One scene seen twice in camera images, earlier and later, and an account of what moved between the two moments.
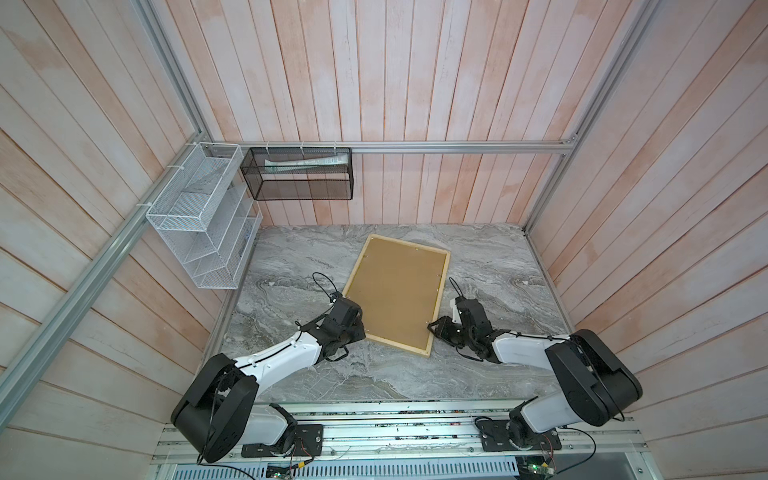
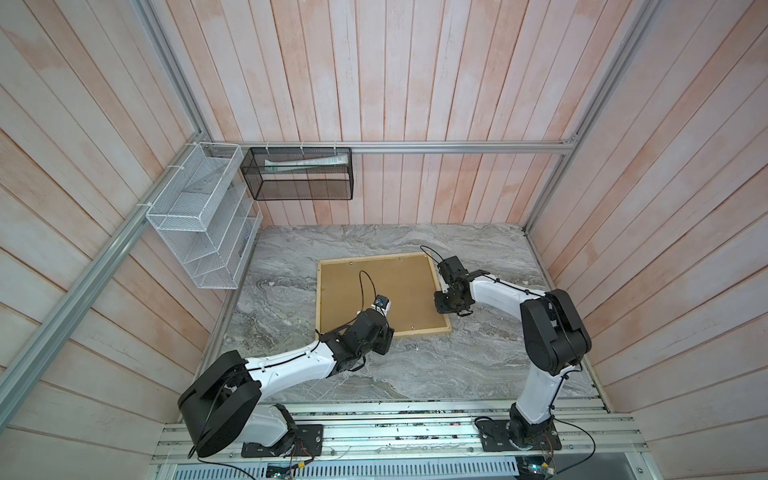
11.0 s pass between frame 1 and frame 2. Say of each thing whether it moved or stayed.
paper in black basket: stayed
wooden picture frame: moved
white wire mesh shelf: stayed
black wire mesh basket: stayed
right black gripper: moved
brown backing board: moved
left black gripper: moved
